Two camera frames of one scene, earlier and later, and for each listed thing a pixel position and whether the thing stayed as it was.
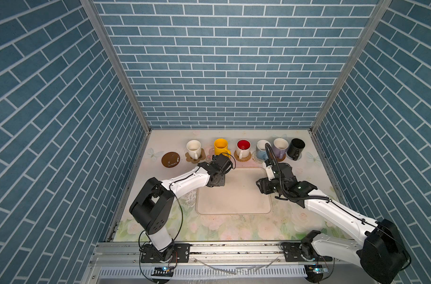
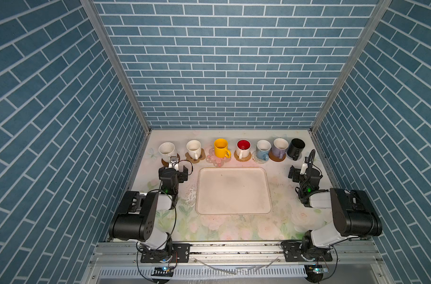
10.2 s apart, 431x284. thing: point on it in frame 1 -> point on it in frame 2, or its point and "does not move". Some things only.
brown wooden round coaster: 277,159 does not move
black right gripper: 263,186 -> 296,174
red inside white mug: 243,148 does not move
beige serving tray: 240,195 does not move
